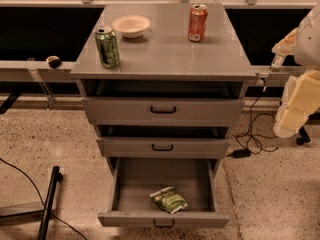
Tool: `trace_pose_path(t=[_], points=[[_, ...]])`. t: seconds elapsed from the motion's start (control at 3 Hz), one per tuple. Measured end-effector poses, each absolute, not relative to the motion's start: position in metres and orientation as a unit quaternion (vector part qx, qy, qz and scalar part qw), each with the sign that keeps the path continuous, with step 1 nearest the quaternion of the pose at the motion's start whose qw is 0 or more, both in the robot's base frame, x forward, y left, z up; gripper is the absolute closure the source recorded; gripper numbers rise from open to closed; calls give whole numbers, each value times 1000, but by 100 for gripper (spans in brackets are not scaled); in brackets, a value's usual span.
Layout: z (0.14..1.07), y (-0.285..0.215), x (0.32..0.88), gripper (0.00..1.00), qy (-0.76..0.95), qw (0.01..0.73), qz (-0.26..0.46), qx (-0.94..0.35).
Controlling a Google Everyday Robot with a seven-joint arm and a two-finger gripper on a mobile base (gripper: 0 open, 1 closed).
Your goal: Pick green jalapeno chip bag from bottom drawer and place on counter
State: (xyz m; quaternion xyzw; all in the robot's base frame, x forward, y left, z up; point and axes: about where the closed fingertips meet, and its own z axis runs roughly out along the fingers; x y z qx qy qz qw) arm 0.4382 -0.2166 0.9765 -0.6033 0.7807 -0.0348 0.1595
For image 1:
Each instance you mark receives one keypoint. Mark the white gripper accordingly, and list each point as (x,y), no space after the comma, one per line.
(308,47)

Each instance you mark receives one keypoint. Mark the green jalapeno chip bag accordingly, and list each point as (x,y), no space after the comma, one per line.
(168,200)

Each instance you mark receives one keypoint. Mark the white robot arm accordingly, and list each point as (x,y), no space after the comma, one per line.
(307,49)

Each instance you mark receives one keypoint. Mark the grey drawer cabinet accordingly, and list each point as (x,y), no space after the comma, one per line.
(163,63)

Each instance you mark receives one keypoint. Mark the top grey drawer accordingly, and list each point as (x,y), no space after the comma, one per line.
(163,111)

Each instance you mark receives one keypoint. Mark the grey drawer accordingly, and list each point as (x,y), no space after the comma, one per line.
(135,179)
(162,147)
(163,111)

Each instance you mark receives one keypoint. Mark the middle grey drawer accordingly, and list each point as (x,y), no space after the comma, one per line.
(162,147)

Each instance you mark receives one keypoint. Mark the bottom grey drawer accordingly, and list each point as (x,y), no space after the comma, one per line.
(135,179)

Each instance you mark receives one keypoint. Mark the small clear bottle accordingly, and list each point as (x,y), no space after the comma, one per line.
(277,63)

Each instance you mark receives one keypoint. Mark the black caster leg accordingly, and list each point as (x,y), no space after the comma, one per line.
(303,137)

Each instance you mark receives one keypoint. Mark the orange soda can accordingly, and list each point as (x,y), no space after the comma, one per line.
(197,22)

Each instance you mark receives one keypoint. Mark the black power adapter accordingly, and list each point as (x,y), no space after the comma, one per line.
(241,153)

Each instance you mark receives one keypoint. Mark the white bowl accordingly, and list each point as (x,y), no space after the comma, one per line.
(131,26)

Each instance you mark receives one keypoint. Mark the green soda can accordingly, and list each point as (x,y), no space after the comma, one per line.
(107,46)

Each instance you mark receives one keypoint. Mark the black floor stand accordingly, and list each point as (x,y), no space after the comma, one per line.
(44,207)

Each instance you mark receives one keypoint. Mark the grey ledge rail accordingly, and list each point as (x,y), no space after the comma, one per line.
(20,71)

